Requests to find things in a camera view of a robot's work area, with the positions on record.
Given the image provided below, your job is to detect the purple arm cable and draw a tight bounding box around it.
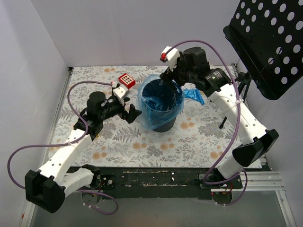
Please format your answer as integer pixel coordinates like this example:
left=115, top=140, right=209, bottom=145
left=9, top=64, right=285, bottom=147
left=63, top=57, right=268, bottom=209
left=163, top=40, right=249, bottom=206
left=7, top=81, right=119, bottom=215

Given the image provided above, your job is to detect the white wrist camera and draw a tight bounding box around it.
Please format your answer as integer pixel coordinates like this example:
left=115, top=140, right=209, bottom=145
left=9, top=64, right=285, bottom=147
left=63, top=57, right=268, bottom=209
left=111, top=82, right=130, bottom=106
left=160, top=46, right=180, bottom=71

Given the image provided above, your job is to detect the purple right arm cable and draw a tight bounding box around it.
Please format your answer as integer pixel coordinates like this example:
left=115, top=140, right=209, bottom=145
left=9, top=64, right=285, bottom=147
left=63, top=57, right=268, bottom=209
left=163, top=40, right=249, bottom=206

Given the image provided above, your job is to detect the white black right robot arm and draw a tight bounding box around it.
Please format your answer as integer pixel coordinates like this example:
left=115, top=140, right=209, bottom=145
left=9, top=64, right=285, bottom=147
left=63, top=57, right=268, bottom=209
left=160, top=46, right=279, bottom=188

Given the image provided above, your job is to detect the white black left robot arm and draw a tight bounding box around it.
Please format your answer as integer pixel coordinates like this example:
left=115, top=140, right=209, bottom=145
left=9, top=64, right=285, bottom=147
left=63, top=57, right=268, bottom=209
left=25, top=92, right=142, bottom=213

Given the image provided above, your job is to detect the floral patterned table mat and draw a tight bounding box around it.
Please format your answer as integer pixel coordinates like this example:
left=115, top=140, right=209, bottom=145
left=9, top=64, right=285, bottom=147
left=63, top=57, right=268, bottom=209
left=46, top=66, right=234, bottom=168

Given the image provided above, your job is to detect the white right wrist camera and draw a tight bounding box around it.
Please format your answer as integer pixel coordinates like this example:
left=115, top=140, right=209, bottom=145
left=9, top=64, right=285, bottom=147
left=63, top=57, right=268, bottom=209
left=160, top=46, right=180, bottom=71

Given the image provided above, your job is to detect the blue plastic trash bag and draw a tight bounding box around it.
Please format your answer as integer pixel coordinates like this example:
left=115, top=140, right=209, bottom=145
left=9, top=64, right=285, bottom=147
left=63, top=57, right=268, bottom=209
left=137, top=74, right=185, bottom=130

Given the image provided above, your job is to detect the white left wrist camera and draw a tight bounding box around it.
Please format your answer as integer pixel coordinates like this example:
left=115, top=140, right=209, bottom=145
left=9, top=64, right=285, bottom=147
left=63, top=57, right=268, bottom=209
left=111, top=82, right=130, bottom=106

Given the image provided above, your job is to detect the red toy block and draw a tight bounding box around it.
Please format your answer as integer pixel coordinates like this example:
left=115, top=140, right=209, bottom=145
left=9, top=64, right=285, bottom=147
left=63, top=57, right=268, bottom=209
left=118, top=73, right=136, bottom=89

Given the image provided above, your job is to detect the black perforated music stand tray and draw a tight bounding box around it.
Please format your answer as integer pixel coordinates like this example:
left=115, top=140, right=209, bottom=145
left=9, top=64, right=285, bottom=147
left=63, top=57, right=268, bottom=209
left=223, top=0, right=303, bottom=100

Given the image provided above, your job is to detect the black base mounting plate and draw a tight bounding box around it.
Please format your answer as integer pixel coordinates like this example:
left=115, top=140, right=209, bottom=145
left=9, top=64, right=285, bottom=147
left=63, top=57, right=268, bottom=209
left=73, top=166, right=243, bottom=201

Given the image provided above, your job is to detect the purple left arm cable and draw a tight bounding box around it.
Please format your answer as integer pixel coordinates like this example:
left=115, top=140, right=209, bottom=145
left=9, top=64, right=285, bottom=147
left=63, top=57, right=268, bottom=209
left=7, top=81, right=119, bottom=215

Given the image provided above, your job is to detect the dark grey trash bin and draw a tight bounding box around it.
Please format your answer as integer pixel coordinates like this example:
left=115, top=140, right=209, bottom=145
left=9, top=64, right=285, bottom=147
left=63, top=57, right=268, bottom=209
left=139, top=79, right=185, bottom=133

